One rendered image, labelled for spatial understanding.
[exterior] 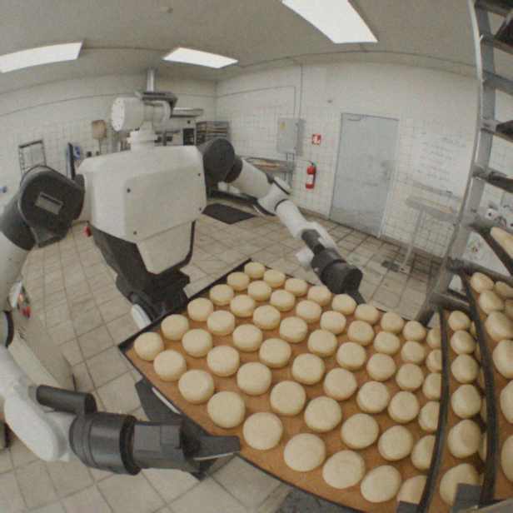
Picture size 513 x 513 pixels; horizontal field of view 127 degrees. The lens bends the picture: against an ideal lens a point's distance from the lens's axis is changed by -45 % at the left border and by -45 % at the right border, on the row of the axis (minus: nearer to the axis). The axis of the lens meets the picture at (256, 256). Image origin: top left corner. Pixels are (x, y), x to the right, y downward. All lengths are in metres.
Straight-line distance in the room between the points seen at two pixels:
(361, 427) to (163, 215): 0.48
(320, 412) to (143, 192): 0.44
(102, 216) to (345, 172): 4.02
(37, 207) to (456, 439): 0.65
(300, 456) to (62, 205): 0.49
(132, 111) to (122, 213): 0.19
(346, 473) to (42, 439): 0.36
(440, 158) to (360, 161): 1.38
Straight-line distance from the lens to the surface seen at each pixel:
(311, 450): 0.31
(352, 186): 4.18
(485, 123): 0.49
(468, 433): 0.35
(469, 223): 0.49
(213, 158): 0.60
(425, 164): 3.88
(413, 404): 0.39
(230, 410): 0.32
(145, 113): 0.49
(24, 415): 0.38
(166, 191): 0.45
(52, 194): 0.42
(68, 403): 0.36
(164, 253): 0.50
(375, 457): 0.36
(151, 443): 0.30
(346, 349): 0.40
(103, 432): 0.32
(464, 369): 0.41
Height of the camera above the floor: 1.39
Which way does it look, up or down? 29 degrees down
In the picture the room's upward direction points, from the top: 3 degrees clockwise
